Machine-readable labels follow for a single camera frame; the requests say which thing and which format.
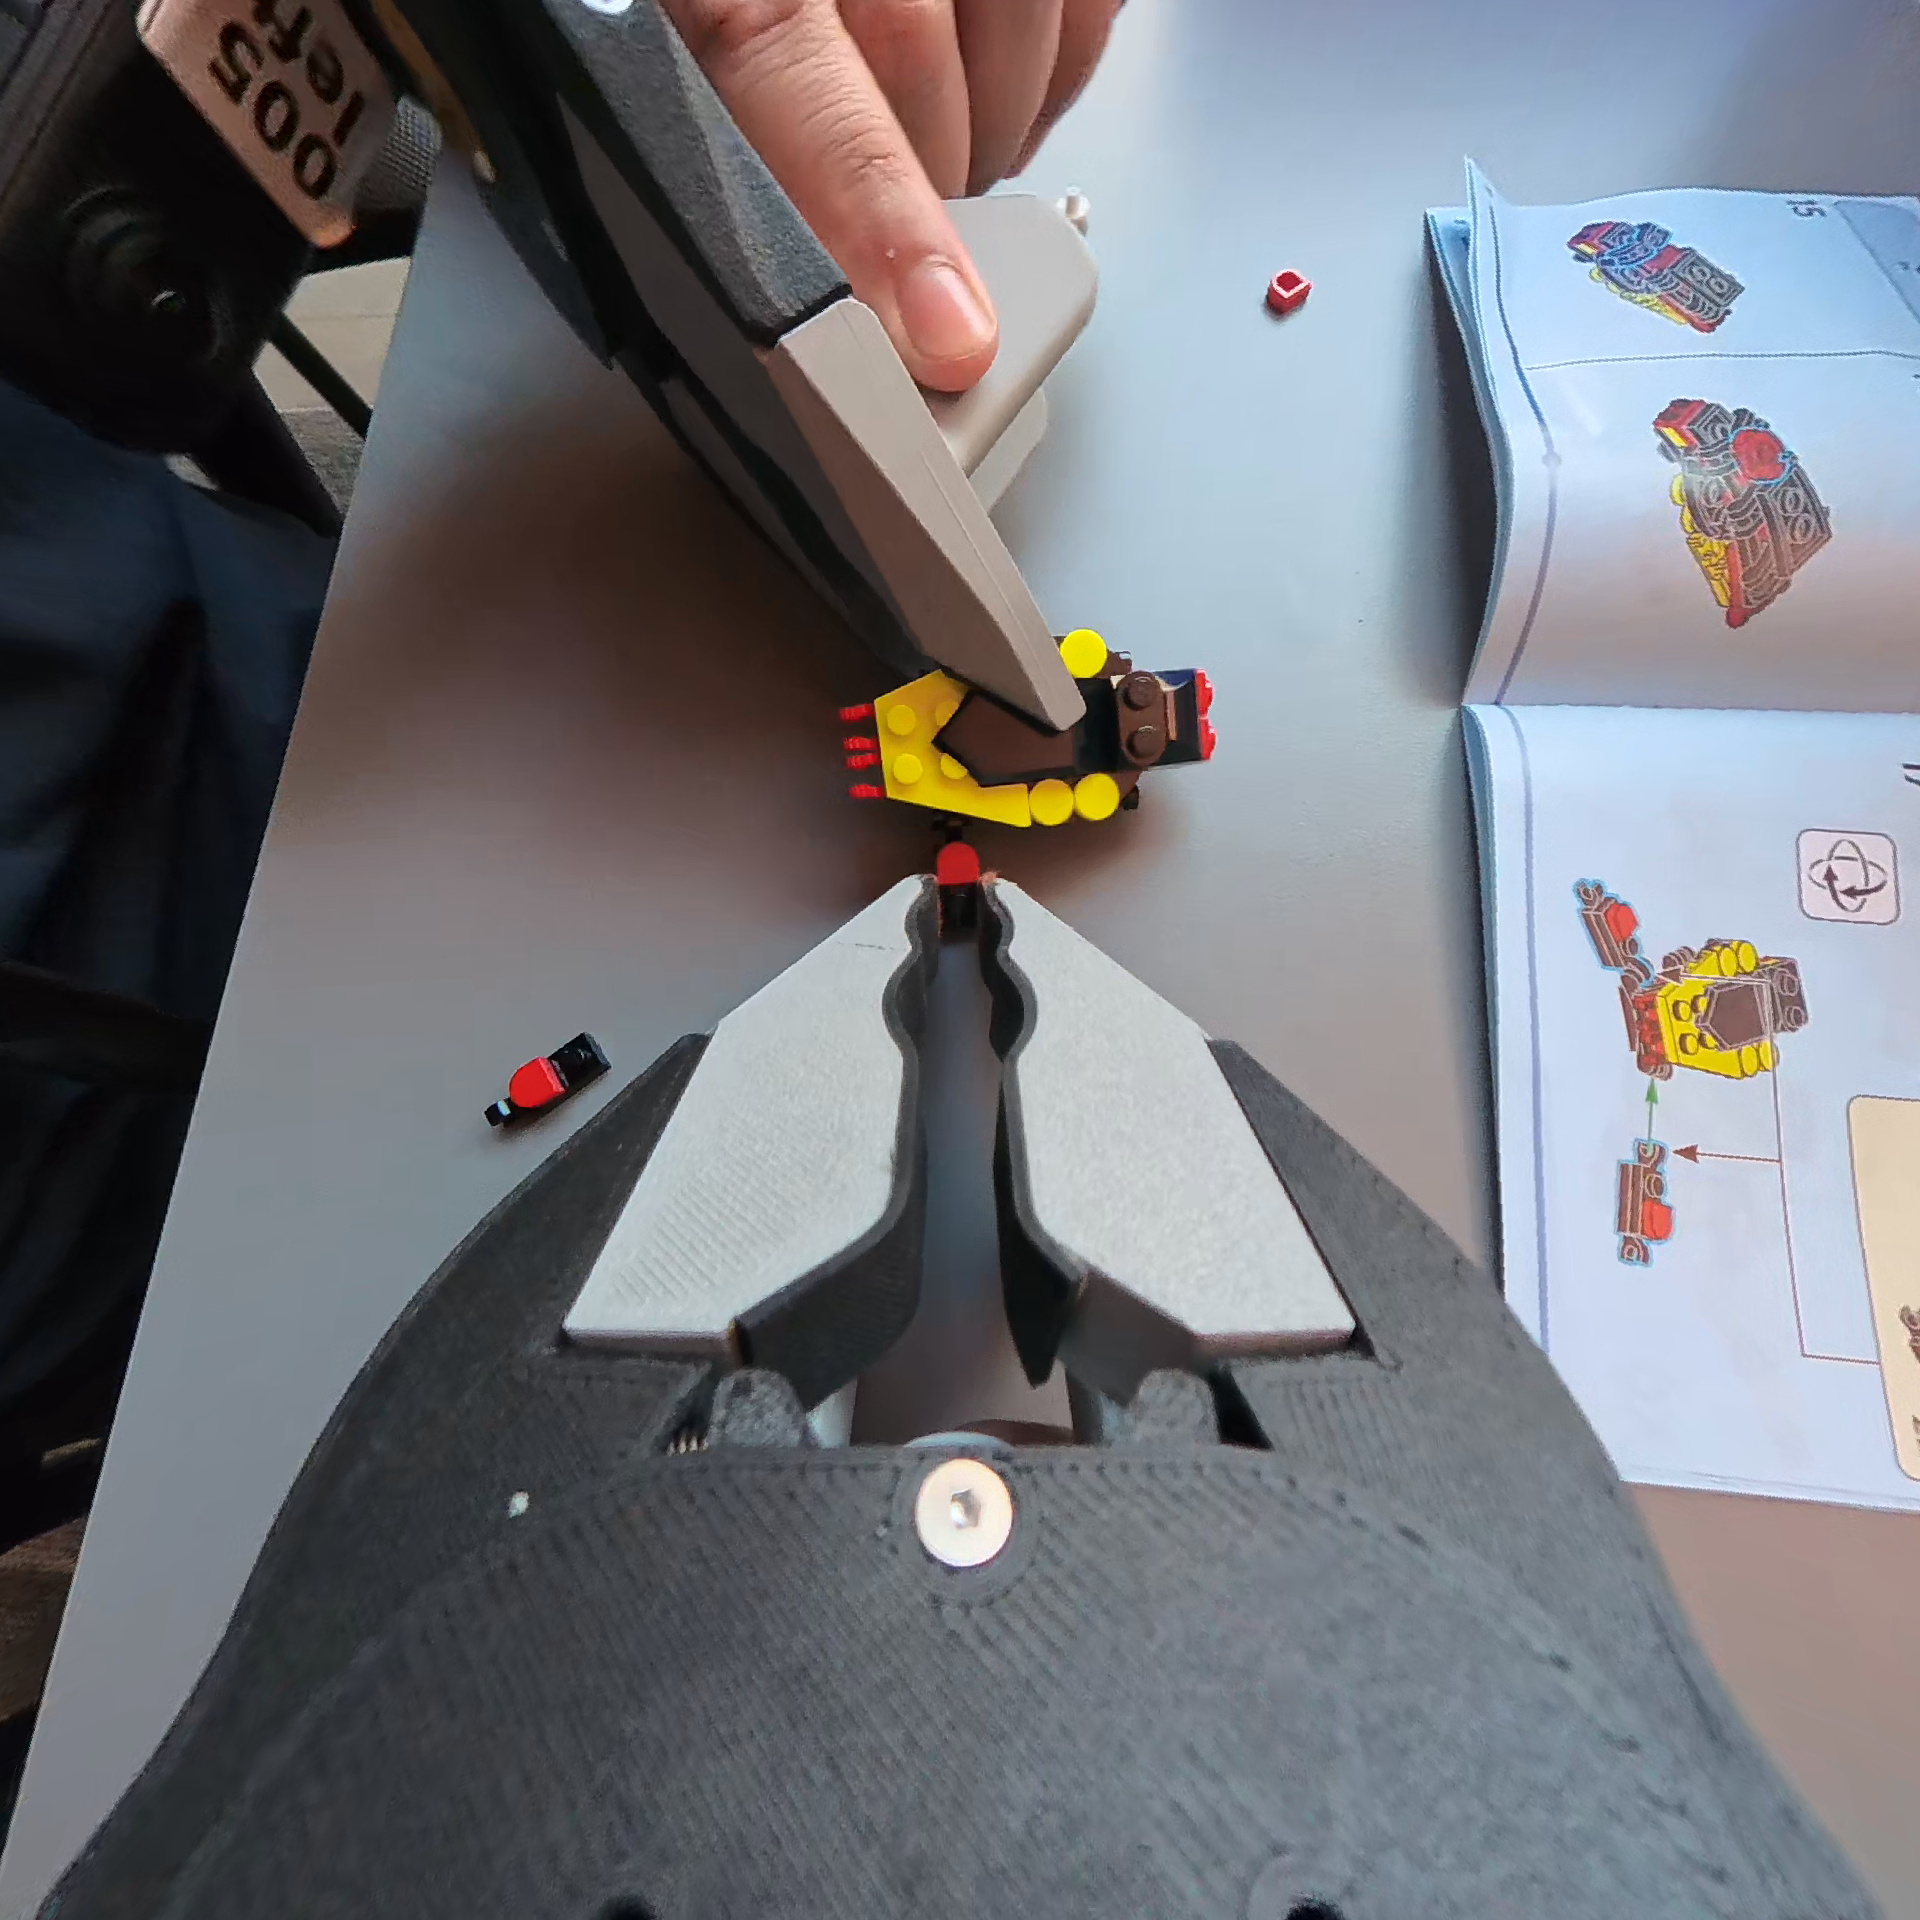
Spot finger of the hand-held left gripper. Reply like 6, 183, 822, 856
930, 190, 1102, 485
769, 294, 1088, 735

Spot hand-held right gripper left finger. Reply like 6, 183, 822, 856
563, 874, 942, 1408

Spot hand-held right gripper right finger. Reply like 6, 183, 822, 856
979, 875, 1362, 1403

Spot yellow brown lego model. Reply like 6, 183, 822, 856
840, 630, 1220, 831

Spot lego instruction booklet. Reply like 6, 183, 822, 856
1424, 158, 1920, 1512

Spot person's left hand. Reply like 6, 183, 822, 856
660, 0, 1128, 395

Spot person's dark trousers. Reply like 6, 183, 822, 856
0, 375, 348, 1517

